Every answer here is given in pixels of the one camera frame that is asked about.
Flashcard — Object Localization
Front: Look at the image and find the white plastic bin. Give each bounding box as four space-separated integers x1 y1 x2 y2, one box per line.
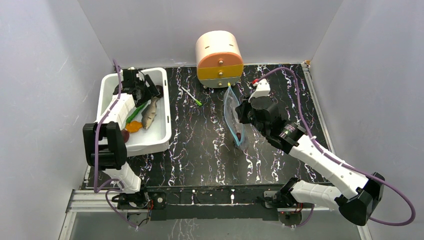
96 67 172 157

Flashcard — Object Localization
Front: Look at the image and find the clear zip top bag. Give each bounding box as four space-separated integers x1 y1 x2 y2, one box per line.
223 82 248 151

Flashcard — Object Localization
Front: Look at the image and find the round orange drawer cabinet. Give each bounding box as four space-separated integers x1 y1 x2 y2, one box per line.
195 30 244 89

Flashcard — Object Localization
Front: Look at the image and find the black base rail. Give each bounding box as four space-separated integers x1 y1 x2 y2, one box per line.
111 184 312 227

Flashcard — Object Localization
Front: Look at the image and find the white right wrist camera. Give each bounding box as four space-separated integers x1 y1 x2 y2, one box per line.
248 78 271 102

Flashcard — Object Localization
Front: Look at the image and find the orange toy food piece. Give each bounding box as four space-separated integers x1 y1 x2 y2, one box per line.
125 120 143 134

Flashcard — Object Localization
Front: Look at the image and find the grey toy fish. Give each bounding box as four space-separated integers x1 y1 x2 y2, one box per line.
141 97 160 130

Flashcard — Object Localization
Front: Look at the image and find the green toy chili pepper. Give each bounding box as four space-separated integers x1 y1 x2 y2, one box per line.
125 102 147 124

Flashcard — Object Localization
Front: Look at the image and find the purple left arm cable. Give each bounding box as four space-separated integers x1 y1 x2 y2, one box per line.
93 58 140 229

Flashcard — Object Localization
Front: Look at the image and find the green white pen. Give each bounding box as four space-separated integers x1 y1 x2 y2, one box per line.
180 86 203 107

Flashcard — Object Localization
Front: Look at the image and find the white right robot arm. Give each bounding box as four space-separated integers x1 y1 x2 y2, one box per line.
235 96 385 226

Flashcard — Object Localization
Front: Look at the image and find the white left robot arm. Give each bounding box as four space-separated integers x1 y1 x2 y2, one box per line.
82 69 161 208

